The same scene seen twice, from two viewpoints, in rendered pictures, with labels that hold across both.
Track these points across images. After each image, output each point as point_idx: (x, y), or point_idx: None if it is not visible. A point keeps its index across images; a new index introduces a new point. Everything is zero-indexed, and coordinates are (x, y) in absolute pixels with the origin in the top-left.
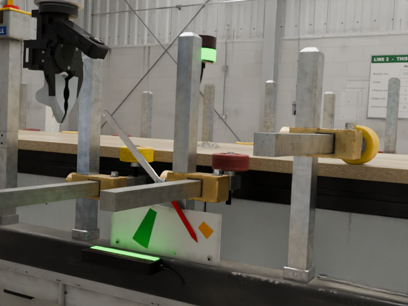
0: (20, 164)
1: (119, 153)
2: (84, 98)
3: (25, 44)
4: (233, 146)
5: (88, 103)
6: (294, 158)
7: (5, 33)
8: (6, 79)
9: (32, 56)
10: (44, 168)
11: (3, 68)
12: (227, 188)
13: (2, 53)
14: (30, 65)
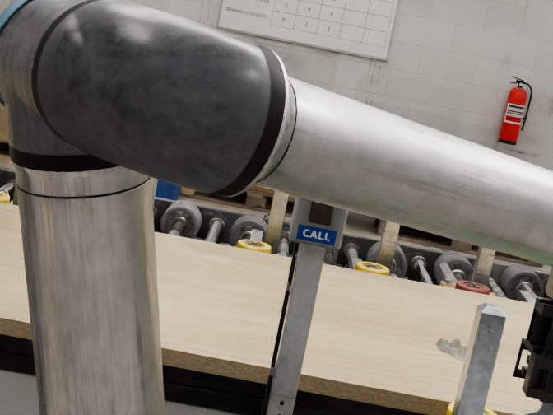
0: (167, 386)
1: (415, 404)
2: (478, 374)
3: (538, 363)
4: (415, 305)
5: (485, 383)
6: None
7: (332, 242)
8: (309, 313)
9: (548, 382)
10: (226, 399)
11: (302, 292)
12: None
13: (304, 267)
14: (542, 395)
